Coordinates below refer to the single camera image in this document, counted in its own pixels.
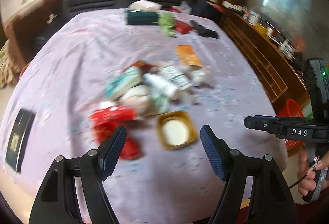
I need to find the wooden brick-pattern cabinet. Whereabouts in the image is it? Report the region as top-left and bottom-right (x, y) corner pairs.
(219, 8), (310, 113)

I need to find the person's right hand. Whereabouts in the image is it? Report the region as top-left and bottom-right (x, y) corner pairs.
(297, 148), (329, 196)

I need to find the green crumpled cloth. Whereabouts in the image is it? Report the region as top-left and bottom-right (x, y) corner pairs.
(158, 13), (176, 38)

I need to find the orange cardboard box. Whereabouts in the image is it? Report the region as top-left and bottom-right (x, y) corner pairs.
(176, 45), (203, 67)

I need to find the teal tissue packet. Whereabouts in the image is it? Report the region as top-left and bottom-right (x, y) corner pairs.
(105, 67), (142, 101)

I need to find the dark green tissue box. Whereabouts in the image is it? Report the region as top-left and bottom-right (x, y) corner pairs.
(127, 10), (158, 25)

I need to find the red plastic bag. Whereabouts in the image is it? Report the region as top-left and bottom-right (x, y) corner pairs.
(89, 105), (141, 160)

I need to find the yellow round container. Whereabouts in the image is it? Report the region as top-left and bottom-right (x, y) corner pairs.
(156, 110), (198, 150)

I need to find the white plastic bottle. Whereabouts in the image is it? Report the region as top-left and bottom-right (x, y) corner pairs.
(143, 73), (180, 100)

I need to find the floral lilac tablecloth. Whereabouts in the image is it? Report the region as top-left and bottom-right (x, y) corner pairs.
(1, 9), (288, 223)

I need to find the brown armchair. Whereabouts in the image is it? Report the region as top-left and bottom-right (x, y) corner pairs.
(5, 0), (61, 70)

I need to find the patterned blanket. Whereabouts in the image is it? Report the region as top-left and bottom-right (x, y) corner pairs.
(0, 40), (20, 88)

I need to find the black smartphone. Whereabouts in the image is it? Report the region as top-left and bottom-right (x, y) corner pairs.
(5, 108), (35, 173)

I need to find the beige wrapper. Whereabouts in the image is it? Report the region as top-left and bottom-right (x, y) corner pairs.
(119, 85), (169, 117)

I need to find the white cigarette box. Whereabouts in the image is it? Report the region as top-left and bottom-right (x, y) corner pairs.
(159, 65), (193, 90)

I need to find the red pouch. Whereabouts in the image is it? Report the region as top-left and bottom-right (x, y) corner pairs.
(175, 20), (193, 34)

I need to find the red plastic mesh basket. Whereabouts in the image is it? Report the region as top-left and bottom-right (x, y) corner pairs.
(277, 99), (306, 151)

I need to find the white tissue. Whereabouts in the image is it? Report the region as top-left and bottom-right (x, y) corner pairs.
(190, 68), (215, 88)

